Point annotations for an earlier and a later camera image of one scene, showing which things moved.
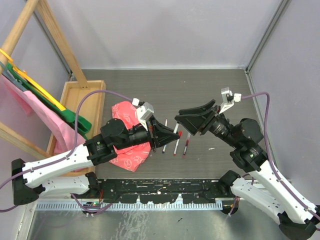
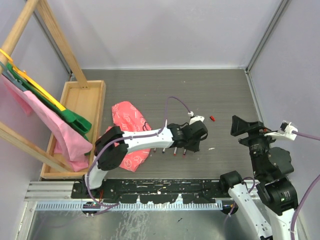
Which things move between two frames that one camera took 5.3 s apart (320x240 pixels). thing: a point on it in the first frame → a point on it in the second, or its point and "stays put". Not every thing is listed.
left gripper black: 159,133 → 194,148
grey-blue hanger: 10,77 stays put
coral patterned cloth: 130,158 stays put
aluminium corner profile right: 280,10 stays put
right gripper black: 199,118 → 254,129
